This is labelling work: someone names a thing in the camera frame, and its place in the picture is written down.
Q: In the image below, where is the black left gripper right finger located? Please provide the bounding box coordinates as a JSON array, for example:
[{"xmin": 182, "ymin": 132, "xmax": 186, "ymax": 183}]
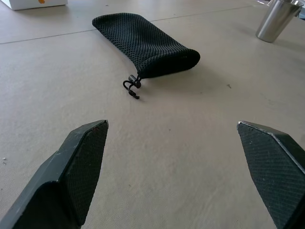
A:
[{"xmin": 236, "ymin": 120, "xmax": 305, "ymax": 229}]

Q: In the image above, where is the stainless steel cup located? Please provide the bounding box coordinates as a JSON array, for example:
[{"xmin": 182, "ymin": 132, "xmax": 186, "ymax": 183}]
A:
[{"xmin": 255, "ymin": 0, "xmax": 305, "ymax": 43}]

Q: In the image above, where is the white box with orange print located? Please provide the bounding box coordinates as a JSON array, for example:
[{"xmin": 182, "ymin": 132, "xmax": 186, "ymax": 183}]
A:
[{"xmin": 4, "ymin": 0, "xmax": 68, "ymax": 11}]

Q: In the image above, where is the black mesh drawstring pouch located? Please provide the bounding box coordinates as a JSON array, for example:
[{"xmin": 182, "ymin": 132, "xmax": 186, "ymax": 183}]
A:
[{"xmin": 91, "ymin": 12, "xmax": 201, "ymax": 100}]

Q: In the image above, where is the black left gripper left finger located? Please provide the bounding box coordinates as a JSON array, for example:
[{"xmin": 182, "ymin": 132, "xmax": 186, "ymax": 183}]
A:
[{"xmin": 0, "ymin": 119, "xmax": 109, "ymax": 229}]

